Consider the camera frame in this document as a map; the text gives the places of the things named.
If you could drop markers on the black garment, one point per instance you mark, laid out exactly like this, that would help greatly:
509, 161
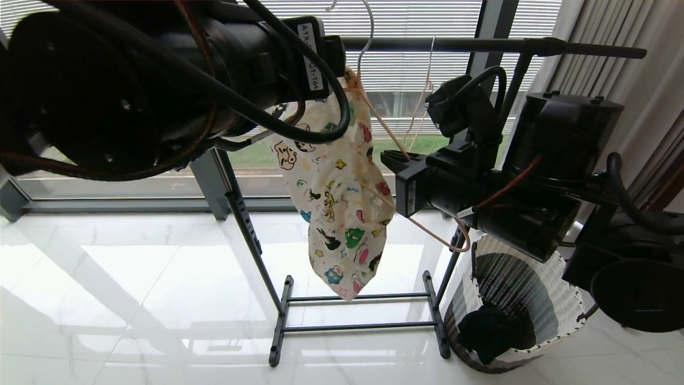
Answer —
491, 331

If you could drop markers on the beige curtain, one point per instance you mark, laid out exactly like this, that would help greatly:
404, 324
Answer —
614, 21

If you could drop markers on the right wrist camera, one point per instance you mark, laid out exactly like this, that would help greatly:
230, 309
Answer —
459, 112

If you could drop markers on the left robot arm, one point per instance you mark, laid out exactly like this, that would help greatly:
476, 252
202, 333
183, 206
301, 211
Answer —
80, 91

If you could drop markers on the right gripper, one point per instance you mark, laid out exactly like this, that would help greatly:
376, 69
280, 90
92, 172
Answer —
454, 187

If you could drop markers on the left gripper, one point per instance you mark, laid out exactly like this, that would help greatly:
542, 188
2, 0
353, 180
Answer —
267, 64

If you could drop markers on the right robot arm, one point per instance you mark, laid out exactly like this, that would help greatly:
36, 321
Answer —
566, 139

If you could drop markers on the white laundry basket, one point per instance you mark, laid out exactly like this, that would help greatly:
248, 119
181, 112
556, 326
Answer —
556, 305

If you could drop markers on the cream printed garment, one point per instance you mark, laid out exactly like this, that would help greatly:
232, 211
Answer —
336, 214

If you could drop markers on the black clothes rack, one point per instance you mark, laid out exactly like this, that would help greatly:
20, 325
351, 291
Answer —
481, 45

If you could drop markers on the pink clothes hanger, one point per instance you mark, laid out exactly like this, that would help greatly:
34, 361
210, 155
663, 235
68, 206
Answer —
427, 227
432, 59

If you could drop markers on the window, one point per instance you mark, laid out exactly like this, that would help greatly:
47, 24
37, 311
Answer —
494, 21

